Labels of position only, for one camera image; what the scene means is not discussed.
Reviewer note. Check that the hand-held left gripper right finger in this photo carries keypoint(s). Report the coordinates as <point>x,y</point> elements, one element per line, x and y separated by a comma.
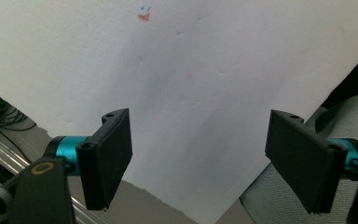
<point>301,155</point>

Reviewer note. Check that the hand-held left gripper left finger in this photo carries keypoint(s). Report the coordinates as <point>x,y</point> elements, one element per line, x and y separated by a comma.
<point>105,161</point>

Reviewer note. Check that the small red drawn mark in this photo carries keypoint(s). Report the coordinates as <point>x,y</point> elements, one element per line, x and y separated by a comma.
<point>144,17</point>

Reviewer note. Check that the aluminium profile rail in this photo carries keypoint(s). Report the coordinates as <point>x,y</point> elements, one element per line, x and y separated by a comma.
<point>0,155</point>

